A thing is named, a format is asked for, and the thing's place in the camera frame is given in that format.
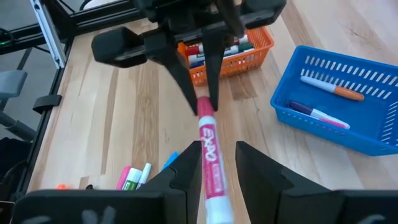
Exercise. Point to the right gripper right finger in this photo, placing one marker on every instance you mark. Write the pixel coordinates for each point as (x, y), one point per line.
(280, 202)

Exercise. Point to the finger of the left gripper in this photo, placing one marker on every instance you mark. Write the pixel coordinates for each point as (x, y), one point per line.
(216, 56)
(174, 59)

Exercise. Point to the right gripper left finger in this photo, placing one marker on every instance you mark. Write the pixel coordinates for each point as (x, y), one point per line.
(155, 205)

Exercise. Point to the red Expo marker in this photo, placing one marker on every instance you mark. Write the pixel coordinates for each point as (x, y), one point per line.
(242, 39)
(193, 50)

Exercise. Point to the dark purple Expo marker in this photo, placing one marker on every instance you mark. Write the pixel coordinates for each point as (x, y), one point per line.
(196, 64)

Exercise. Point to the orange plastic basket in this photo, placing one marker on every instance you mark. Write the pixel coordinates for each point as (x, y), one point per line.
(245, 62)

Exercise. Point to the teal Expo marker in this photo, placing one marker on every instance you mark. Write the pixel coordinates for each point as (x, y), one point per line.
(245, 47)

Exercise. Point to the white marker green cap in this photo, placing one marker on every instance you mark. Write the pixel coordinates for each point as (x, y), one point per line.
(132, 180)

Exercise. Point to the white marker pink cap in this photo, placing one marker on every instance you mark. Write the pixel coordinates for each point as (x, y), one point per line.
(123, 179)

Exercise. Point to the light blue highlighter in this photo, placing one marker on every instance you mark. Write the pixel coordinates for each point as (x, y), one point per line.
(171, 160)

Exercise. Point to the white marker black cap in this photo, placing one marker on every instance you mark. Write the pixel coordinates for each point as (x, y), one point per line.
(89, 187)

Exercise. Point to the pink Expo marker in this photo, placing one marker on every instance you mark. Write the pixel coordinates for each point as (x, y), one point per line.
(213, 161)

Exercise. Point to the thin pink marker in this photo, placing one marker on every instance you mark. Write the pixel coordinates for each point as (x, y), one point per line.
(334, 124)

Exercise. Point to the orange Sharpie highlighter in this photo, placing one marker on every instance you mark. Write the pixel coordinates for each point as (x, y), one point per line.
(61, 187)

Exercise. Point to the thin purple marker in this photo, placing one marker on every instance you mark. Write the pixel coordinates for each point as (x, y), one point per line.
(298, 106)

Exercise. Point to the thin yellow-orange marker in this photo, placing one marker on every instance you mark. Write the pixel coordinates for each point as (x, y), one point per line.
(348, 93)

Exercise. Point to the white paper sheet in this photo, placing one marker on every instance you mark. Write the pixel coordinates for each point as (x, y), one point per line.
(102, 3)

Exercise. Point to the blue plastic basket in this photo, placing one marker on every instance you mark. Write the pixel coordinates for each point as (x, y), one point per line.
(357, 124)

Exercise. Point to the silver aluminium bar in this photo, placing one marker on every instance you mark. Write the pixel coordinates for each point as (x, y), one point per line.
(46, 31)

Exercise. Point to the black table clamp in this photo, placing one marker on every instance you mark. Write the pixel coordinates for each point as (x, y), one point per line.
(46, 104)

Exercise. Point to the gray chair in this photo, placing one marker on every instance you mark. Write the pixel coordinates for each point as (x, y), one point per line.
(12, 84)

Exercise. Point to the black aluminium table frame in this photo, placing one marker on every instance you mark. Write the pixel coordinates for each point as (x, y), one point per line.
(102, 21)

